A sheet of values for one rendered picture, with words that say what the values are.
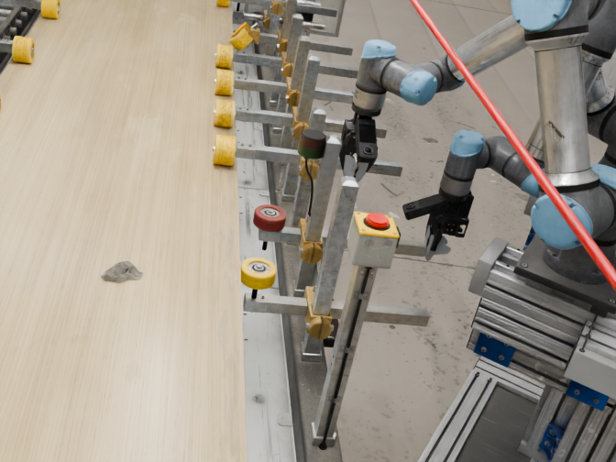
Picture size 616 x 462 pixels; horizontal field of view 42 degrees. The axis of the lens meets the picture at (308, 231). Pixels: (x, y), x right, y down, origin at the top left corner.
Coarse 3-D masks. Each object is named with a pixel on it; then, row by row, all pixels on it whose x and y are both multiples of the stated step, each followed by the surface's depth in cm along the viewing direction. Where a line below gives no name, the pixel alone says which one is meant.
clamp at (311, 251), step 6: (300, 222) 205; (300, 240) 202; (306, 240) 198; (300, 246) 201; (306, 246) 197; (312, 246) 196; (318, 246) 197; (300, 252) 197; (306, 252) 196; (312, 252) 196; (318, 252) 197; (306, 258) 197; (312, 258) 198; (318, 258) 198
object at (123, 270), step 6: (120, 264) 166; (126, 264) 169; (132, 264) 170; (108, 270) 166; (114, 270) 166; (120, 270) 166; (126, 270) 166; (132, 270) 166; (138, 270) 168; (102, 276) 165; (108, 276) 164; (114, 276) 165; (120, 276) 164; (126, 276) 166; (132, 276) 166; (138, 276) 167; (120, 282) 164
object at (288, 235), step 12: (288, 228) 203; (300, 228) 204; (264, 240) 201; (276, 240) 202; (288, 240) 202; (324, 240) 203; (408, 240) 209; (396, 252) 207; (408, 252) 208; (420, 252) 208
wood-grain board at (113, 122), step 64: (64, 0) 314; (128, 0) 329; (192, 0) 345; (64, 64) 259; (128, 64) 268; (192, 64) 279; (0, 128) 213; (64, 128) 220; (128, 128) 227; (192, 128) 234; (0, 192) 186; (64, 192) 191; (128, 192) 196; (192, 192) 202; (0, 256) 165; (64, 256) 169; (128, 256) 173; (192, 256) 178; (0, 320) 148; (64, 320) 151; (128, 320) 155; (192, 320) 158; (0, 384) 135; (64, 384) 137; (128, 384) 140; (192, 384) 143; (0, 448) 123; (64, 448) 125; (128, 448) 128; (192, 448) 130
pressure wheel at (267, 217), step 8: (256, 208) 199; (264, 208) 201; (272, 208) 201; (280, 208) 202; (256, 216) 197; (264, 216) 197; (272, 216) 198; (280, 216) 198; (256, 224) 198; (264, 224) 196; (272, 224) 196; (280, 224) 198; (264, 248) 204
